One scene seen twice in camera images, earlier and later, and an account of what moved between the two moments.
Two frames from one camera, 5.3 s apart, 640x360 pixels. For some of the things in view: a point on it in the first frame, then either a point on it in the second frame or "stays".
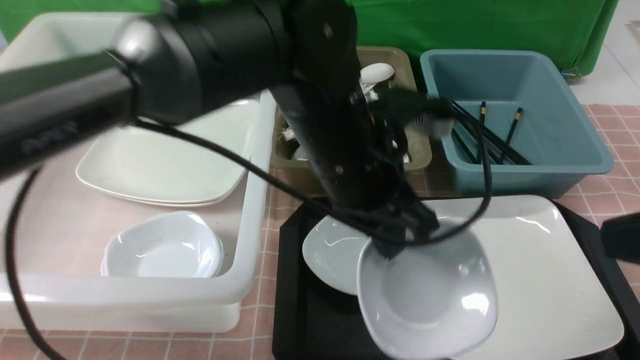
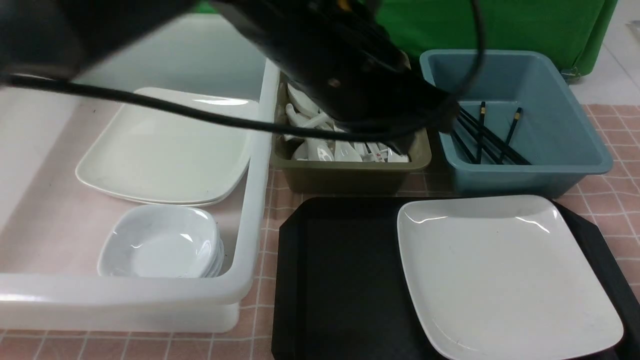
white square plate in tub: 148,162 stays
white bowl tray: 435,301 to 161,240
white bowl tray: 332,249 to 162,241
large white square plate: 551,297 stays
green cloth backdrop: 576,31 stays
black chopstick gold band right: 519,111 stays
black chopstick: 486,158 to 487,135
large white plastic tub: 62,227 stays
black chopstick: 489,132 stays
